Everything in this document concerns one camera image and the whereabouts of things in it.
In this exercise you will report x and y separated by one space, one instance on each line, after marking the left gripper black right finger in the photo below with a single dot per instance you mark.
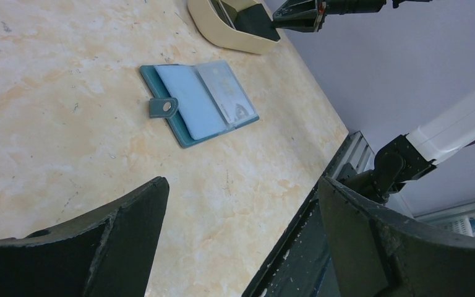
377 251

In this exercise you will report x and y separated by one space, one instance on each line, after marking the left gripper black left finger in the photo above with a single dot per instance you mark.
108 251

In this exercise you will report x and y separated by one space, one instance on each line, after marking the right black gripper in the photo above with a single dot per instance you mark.
309 15

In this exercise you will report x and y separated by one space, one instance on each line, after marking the beige oval card tray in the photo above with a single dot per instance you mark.
237 25

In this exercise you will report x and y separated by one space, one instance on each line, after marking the white card black stripe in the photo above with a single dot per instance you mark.
227 92

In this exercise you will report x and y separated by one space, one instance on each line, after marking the blue card holder wallet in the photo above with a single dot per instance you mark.
182 99

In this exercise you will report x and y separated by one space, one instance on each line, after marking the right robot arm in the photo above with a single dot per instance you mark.
408 157

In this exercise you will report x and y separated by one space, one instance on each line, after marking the white perforated basket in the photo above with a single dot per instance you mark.
460 225

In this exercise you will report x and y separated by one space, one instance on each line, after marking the black mounting base plate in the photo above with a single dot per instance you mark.
300 263

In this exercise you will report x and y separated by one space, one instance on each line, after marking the aluminium frame rail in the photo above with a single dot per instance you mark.
354 156

